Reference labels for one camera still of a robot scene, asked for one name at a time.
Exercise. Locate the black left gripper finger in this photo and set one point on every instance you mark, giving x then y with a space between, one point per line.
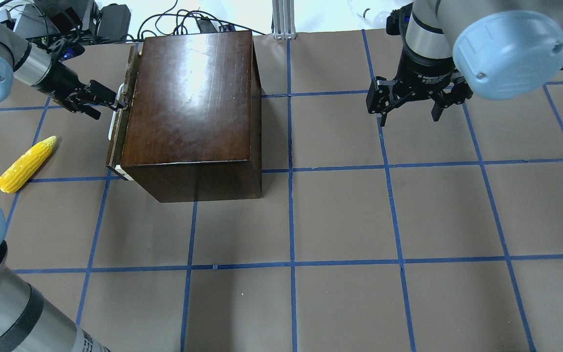
83 104
99 94

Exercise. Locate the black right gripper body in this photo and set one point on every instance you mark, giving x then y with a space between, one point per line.
424 72

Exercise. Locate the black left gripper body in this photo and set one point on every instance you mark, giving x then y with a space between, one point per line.
58 80

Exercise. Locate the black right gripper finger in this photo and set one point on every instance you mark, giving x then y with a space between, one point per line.
459 92
384 96

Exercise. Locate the wooden drawer with white handle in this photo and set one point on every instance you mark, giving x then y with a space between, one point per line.
119 121

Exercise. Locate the yellow corn cob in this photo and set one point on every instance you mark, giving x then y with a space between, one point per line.
20 172

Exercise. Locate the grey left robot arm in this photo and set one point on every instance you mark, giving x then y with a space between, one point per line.
24 61

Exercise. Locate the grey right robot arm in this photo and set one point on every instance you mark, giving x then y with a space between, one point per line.
455 49

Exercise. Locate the dark wooden drawer cabinet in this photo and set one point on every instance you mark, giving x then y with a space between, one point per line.
194 131

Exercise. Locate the black power adapter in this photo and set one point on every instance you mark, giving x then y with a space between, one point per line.
114 22

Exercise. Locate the aluminium frame post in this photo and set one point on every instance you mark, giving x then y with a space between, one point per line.
283 20

